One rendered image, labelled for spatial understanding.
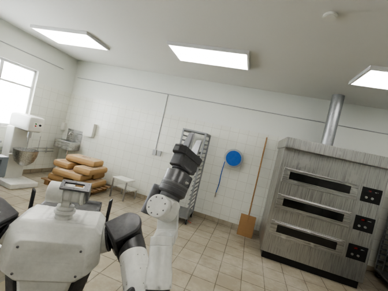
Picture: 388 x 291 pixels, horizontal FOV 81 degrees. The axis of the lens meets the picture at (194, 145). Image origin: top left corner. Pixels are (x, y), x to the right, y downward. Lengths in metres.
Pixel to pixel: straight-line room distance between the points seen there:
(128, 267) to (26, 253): 0.29
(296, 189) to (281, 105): 1.87
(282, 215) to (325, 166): 1.02
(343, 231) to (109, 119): 5.32
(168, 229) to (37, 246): 0.37
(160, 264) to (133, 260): 0.14
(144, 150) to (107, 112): 1.41
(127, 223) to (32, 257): 0.27
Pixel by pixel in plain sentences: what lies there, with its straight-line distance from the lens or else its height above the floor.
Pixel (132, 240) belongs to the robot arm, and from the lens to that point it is 0.84.
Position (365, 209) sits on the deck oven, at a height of 1.20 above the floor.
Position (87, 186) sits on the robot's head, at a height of 1.41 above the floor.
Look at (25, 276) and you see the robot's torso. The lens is 0.89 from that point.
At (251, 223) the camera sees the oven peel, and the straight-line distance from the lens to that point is 4.91.
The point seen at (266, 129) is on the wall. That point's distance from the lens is 5.02.
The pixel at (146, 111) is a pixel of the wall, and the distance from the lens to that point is 5.64.
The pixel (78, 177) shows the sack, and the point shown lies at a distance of 5.28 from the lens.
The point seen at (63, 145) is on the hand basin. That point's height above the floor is 0.78.
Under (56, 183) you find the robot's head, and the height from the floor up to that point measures 1.40.
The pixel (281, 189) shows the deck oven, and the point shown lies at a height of 1.18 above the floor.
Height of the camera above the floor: 1.63
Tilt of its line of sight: 1 degrees down
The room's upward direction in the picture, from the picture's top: 13 degrees clockwise
